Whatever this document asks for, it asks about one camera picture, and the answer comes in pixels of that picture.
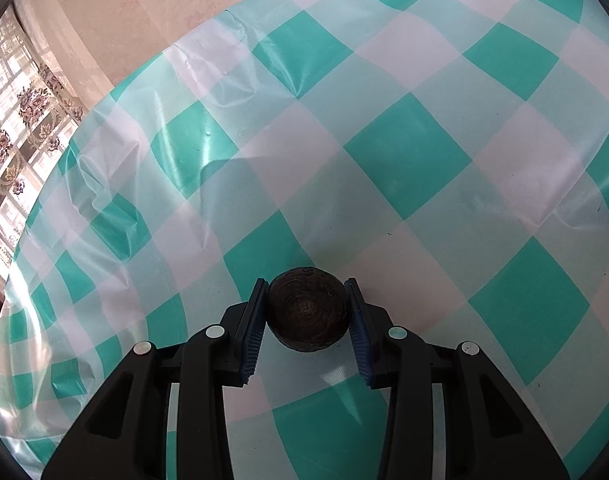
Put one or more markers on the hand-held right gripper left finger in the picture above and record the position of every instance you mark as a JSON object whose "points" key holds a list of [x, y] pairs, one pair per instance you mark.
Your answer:
{"points": [[251, 342]]}

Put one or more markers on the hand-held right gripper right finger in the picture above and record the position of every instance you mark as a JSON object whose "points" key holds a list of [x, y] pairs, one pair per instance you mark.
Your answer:
{"points": [[361, 342]]}

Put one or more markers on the dark water chestnut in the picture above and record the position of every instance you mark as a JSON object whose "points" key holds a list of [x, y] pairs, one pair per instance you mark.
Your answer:
{"points": [[307, 307]]}

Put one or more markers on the teal checkered tablecloth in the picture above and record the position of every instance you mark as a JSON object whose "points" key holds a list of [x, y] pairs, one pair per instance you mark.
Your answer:
{"points": [[384, 160]]}

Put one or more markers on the floral lace curtain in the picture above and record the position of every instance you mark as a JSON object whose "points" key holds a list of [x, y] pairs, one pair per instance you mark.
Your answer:
{"points": [[19, 125]]}

